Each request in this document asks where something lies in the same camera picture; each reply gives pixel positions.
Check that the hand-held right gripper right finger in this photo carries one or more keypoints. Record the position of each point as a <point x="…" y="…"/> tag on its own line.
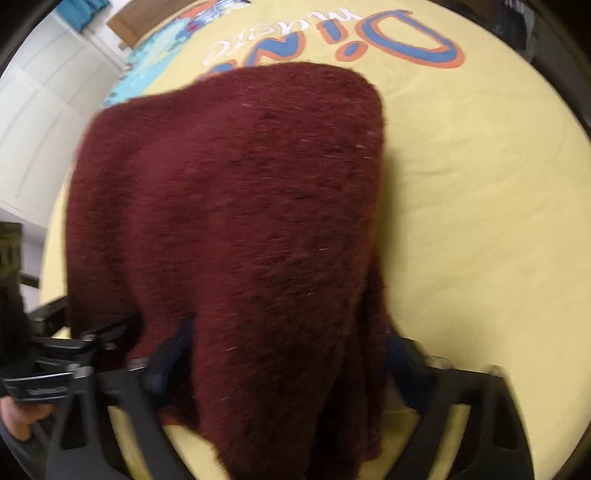
<point x="408" y="374"/>

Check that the wooden door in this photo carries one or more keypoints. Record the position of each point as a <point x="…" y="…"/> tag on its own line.
<point x="131" y="21"/>

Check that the white wardrobe doors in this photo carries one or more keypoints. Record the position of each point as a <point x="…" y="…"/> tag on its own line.
<point x="41" y="120"/>

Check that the yellow printed blanket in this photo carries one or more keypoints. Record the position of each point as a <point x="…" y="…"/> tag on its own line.
<point x="471" y="194"/>

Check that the person's left hand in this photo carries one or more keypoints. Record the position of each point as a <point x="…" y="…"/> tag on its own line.
<point x="18" y="420"/>

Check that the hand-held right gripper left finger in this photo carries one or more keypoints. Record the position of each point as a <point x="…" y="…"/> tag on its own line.
<point x="168" y="364"/>

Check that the blue curtain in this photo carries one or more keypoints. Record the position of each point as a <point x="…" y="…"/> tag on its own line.
<point x="85" y="11"/>

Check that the maroon knit sweater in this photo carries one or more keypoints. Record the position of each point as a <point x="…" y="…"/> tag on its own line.
<point x="240" y="221"/>

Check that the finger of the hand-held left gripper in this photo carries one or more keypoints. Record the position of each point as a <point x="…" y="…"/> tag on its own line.
<point x="69" y="344"/>
<point x="48" y="311"/>

